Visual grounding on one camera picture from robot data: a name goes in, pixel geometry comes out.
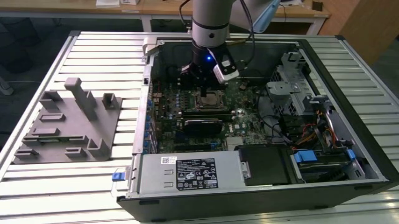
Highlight wooden desk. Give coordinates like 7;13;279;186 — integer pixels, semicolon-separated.
0;0;332;35

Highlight yellow orange power wires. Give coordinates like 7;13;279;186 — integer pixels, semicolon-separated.
291;112;340;151

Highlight blue case latch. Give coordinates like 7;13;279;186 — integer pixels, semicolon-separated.
111;169;125;183

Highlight grey power supply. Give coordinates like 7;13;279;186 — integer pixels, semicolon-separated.
125;153;245;196

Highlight grey parts rack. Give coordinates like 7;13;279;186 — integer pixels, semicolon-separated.
12;77;124;165

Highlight black plastic shroud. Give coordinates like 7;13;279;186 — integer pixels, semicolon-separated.
235;144;296;187

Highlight black expansion slot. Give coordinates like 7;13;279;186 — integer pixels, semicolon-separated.
172;144;211;152

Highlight blue disk carrier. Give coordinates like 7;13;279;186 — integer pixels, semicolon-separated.
292;149;356;166

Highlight green motherboard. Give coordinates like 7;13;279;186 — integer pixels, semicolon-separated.
149;78;282;155

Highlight black office chair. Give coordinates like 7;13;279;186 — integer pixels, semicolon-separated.
0;17;41;74

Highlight grey stand foot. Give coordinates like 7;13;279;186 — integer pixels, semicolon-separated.
0;76;15;96

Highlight silver metal drive cage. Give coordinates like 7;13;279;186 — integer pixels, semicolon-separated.
264;52;332;117

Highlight grey case latch handle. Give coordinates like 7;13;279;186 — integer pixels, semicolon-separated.
141;37;164;64

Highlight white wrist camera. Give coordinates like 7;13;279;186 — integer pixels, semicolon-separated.
212;54;240;84

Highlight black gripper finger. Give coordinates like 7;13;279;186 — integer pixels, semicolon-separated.
179;66;208;98

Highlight black RAM slot bank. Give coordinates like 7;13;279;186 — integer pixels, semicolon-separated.
180;110;233;121

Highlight black hard disk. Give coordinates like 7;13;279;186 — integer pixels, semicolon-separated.
298;162;351;184

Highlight black PC case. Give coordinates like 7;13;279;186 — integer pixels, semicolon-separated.
115;37;399;224

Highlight silver CPU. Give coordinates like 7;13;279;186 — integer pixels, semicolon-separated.
201;94;220;106

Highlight black graphics card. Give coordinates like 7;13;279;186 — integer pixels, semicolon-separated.
181;119;224;136

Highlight wooden cabinet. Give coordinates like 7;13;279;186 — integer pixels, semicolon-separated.
319;0;399;65

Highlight silver chipset heat sink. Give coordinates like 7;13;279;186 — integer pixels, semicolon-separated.
227;137;245;147

